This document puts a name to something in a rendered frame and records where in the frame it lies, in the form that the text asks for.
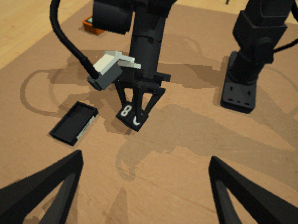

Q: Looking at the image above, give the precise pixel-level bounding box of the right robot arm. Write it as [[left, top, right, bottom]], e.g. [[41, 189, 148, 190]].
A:
[[87, 0, 294, 111]]

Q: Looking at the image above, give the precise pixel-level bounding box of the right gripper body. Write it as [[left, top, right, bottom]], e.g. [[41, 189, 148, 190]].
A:
[[93, 36, 171, 87]]

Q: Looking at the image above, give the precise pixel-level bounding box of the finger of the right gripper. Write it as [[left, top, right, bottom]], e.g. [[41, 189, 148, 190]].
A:
[[132, 83, 166, 123], [114, 79, 134, 107]]

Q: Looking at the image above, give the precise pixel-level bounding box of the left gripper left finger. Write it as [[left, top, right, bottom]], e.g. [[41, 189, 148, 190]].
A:
[[0, 150, 84, 224]]

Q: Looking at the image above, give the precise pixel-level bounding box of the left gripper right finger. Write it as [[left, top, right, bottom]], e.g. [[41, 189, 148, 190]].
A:
[[208, 156, 298, 224]]

